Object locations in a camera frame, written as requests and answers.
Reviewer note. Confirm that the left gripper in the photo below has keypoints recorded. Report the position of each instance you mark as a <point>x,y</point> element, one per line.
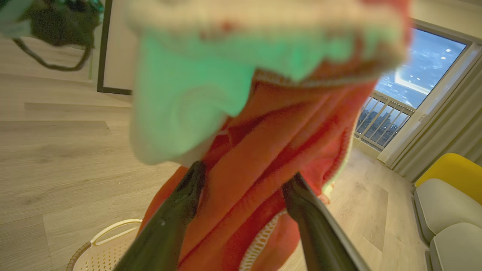
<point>64,22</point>

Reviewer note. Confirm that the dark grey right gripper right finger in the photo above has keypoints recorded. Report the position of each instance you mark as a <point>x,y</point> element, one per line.
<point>320,237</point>

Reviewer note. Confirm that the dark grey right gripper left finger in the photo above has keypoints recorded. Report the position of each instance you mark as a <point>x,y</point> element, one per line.
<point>165,229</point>

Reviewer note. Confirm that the cream perforated plastic laundry basket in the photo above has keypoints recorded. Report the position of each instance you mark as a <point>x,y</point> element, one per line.
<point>105,252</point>

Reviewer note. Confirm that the light sofa seat cushion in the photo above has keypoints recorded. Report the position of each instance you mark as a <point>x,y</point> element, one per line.
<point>444,203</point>
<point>459,248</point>

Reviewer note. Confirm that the dark framed door panel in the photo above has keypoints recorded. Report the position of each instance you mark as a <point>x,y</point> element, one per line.
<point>100,45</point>

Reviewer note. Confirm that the balcony railing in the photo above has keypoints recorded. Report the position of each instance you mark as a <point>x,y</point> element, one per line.
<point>384,120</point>

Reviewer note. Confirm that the yellow cushion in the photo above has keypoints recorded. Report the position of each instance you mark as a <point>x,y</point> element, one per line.
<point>455,173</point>

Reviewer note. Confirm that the pale pleated curtain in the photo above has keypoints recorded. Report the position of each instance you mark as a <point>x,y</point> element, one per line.
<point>444,124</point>

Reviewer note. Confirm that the glass window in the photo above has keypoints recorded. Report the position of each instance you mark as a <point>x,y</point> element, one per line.
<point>425,64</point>

